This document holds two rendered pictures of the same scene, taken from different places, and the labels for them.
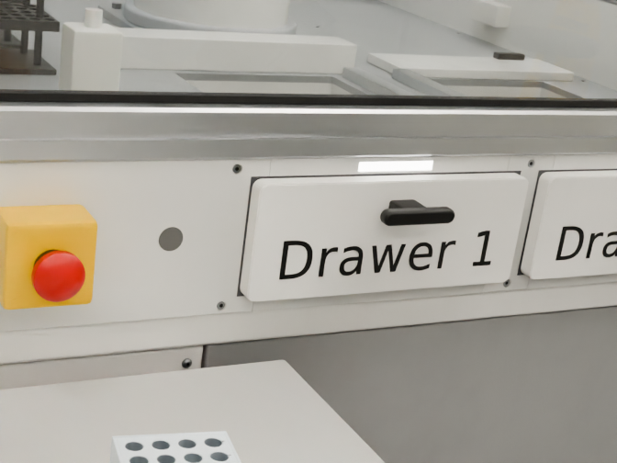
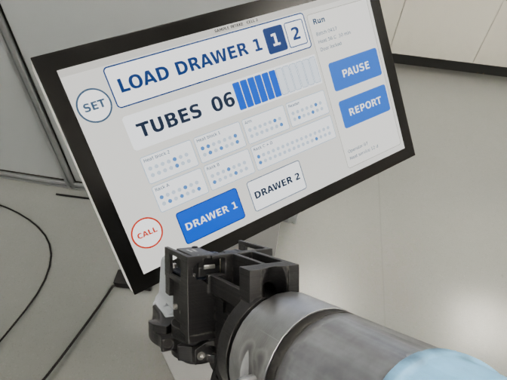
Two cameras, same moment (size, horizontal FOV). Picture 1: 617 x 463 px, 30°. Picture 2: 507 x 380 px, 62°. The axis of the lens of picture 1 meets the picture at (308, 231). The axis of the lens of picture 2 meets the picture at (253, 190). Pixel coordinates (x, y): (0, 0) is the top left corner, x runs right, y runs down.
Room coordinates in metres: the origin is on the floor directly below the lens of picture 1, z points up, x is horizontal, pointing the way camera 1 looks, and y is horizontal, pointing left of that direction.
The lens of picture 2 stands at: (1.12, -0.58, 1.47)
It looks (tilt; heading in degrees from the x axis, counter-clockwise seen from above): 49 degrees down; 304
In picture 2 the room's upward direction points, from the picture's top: 4 degrees clockwise
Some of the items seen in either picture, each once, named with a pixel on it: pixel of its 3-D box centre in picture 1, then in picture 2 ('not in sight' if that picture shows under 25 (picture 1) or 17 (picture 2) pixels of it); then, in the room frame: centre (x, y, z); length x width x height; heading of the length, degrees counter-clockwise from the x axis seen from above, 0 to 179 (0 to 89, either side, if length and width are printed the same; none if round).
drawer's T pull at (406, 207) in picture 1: (410, 211); not in sight; (0.99, -0.09, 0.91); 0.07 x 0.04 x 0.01; 120
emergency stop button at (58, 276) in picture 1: (56, 273); not in sight; (0.81, 0.19, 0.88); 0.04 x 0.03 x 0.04; 120
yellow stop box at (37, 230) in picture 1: (45, 257); not in sight; (0.84, 0.20, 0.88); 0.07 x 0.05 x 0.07; 120
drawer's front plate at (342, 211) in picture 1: (390, 233); not in sight; (1.02, -0.08, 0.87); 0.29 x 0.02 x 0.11; 120
